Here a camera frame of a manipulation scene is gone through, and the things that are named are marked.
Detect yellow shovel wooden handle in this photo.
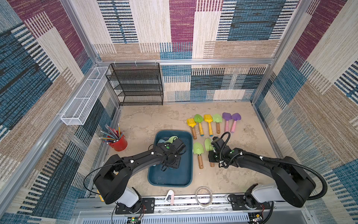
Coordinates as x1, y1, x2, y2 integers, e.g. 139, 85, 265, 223
186, 118, 197, 140

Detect green shovel yellow handle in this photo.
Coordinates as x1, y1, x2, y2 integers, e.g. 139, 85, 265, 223
194, 114, 204, 136

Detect purple shovel long pink handle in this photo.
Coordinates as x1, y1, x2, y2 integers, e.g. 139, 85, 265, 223
222, 113, 232, 132

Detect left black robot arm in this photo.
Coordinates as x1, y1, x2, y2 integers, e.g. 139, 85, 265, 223
93, 138, 186, 208

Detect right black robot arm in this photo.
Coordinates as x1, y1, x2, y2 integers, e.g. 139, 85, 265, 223
208, 137, 328, 208

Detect teal plastic storage box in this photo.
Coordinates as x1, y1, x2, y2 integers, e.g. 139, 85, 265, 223
147, 130, 194, 187

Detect pink white small device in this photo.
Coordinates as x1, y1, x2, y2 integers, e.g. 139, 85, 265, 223
164, 189, 175, 206

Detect red pencil cup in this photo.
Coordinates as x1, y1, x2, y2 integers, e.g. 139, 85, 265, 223
109, 135, 128, 152

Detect yellow measuring device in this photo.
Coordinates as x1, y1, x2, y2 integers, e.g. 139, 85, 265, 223
97, 190, 104, 202

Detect white cable coil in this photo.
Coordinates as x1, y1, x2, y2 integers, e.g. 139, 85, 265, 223
195, 186, 213, 208

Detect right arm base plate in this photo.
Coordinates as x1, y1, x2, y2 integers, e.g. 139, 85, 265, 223
227, 194, 271, 211

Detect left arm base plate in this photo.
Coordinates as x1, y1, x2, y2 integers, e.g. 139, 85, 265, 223
115, 197, 155, 215

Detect black wire shelf rack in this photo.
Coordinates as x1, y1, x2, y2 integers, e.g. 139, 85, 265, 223
106, 63, 164, 106

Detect white wire mesh basket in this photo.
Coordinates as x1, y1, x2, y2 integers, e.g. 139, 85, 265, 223
61, 67, 108, 126

